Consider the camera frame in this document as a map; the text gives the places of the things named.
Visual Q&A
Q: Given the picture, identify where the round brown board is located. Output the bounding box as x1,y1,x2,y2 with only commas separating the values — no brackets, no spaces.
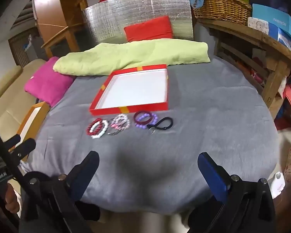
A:
31,0,71,39

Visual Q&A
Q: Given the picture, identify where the white bead bracelet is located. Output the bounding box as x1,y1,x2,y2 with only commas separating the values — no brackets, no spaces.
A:
90,120,109,139

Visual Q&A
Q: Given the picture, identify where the pink bead bracelet red flower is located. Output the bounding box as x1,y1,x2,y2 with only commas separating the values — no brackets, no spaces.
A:
111,114,126,130

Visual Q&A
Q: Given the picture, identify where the pale pink bead bracelet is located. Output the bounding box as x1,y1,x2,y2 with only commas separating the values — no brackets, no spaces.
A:
116,116,131,130

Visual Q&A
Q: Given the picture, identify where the beige sofa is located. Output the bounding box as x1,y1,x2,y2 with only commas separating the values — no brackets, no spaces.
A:
0,59,49,148

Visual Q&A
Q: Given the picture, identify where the green pillow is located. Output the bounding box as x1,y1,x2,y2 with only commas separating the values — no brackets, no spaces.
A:
53,39,211,76

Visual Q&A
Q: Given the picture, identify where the wicker basket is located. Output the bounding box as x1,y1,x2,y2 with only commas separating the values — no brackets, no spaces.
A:
193,0,253,26

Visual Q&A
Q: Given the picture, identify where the blue cardboard box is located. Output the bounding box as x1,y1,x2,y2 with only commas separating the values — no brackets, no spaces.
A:
251,3,291,37

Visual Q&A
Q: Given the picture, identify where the red shallow box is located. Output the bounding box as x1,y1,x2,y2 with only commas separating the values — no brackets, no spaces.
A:
89,64,170,116

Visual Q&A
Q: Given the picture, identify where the purple bead bracelet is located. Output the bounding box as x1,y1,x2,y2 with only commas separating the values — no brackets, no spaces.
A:
135,113,158,128

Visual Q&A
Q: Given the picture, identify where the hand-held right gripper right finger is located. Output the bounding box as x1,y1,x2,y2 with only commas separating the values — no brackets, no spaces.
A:
188,152,275,233

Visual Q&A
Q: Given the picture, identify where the pink cushion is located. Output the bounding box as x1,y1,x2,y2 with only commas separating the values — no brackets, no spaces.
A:
24,57,75,108

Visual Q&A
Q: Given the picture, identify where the wicker cabinet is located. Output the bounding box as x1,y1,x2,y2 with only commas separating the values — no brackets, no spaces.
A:
8,28,42,67

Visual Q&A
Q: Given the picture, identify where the wooden table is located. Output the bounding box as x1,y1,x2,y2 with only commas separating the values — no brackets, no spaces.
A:
196,18,291,114

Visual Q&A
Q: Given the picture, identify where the silver bangle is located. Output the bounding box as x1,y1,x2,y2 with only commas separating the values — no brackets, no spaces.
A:
107,126,123,136

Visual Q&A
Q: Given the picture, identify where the orange box lid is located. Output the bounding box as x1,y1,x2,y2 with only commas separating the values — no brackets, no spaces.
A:
15,102,51,162

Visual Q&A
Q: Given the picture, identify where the black cord bracelet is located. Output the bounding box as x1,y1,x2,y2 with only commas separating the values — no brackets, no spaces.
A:
147,116,173,132

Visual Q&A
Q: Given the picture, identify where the white printed box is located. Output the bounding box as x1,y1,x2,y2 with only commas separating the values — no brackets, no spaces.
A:
247,17,269,34

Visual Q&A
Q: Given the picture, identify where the dark red bangle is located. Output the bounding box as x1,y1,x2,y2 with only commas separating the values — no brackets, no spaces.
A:
134,111,153,125

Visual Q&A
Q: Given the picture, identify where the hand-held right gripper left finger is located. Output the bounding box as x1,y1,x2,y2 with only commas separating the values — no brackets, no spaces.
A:
19,150,100,233

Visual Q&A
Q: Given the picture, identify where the silver insulation mat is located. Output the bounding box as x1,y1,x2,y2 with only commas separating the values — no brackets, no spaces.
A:
84,0,193,54

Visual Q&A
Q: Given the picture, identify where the person's left hand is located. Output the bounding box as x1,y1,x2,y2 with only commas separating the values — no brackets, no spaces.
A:
3,183,21,213

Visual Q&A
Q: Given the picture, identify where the small red cushion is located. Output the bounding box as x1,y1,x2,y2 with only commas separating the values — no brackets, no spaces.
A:
124,16,174,42

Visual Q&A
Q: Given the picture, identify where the grey blanket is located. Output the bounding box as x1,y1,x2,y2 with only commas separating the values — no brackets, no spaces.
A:
22,56,285,215

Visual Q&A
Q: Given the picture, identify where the black rod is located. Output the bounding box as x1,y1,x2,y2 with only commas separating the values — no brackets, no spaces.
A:
0,120,39,195

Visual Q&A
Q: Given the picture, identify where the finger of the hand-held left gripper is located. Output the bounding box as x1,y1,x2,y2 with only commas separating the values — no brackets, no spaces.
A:
11,138,37,163
3,134,21,150

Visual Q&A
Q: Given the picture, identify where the blue and white box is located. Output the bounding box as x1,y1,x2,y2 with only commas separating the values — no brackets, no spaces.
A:
278,28,291,54

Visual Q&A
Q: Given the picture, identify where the white plastic device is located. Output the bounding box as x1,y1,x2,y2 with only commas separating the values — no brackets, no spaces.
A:
268,171,286,198

